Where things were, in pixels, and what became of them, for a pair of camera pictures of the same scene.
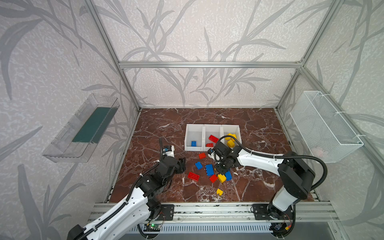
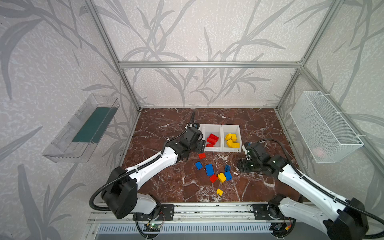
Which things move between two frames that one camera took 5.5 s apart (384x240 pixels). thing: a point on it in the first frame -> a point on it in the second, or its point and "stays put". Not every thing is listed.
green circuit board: x=152 y=227 stays put
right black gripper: x=222 y=166 -> x=244 y=165
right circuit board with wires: x=281 y=229 stays put
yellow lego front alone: x=219 y=191 stays put
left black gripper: x=180 y=165 -> x=199 y=146
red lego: x=213 y=138 stays put
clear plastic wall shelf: x=77 y=141 stays put
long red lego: x=193 y=176 -> x=211 y=141
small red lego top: x=202 y=155 stays put
